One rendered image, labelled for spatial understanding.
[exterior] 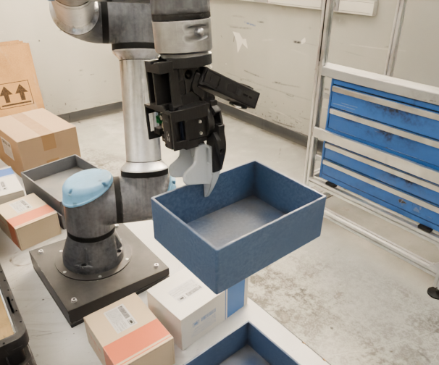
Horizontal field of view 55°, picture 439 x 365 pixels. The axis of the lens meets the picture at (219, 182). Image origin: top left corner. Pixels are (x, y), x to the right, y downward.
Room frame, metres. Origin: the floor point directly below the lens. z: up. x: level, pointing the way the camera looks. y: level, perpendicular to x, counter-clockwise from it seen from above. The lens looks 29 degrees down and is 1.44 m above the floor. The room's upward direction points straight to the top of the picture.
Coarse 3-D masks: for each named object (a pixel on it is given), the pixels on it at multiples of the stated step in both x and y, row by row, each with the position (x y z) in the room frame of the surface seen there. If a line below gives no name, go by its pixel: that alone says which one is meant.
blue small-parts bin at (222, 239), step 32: (256, 160) 0.63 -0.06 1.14; (192, 192) 0.55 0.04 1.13; (224, 192) 0.59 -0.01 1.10; (256, 192) 0.62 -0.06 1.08; (288, 192) 0.57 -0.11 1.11; (160, 224) 0.49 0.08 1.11; (192, 224) 0.54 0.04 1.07; (224, 224) 0.54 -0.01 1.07; (256, 224) 0.54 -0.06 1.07; (288, 224) 0.47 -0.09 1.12; (320, 224) 0.51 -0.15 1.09; (192, 256) 0.43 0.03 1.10; (224, 256) 0.40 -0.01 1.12; (256, 256) 0.43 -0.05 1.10; (224, 288) 0.40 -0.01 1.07
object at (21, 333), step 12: (0, 264) 0.62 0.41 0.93; (0, 276) 0.58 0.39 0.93; (0, 288) 0.55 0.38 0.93; (12, 300) 0.53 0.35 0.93; (12, 312) 0.51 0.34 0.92; (24, 324) 0.47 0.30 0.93; (12, 336) 0.45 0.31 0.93; (24, 336) 0.45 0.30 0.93; (0, 348) 0.43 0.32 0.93; (12, 348) 0.44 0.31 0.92
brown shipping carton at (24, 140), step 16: (32, 112) 1.66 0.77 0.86; (48, 112) 1.66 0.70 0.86; (0, 128) 1.48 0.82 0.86; (16, 128) 1.48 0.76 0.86; (32, 128) 1.48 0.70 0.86; (48, 128) 1.48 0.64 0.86; (64, 128) 1.48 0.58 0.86; (0, 144) 1.51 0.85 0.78; (16, 144) 1.36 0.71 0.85; (32, 144) 1.38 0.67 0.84; (48, 144) 1.42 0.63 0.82; (64, 144) 1.46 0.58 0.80; (16, 160) 1.39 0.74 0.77; (32, 160) 1.38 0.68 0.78; (48, 160) 1.41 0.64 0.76
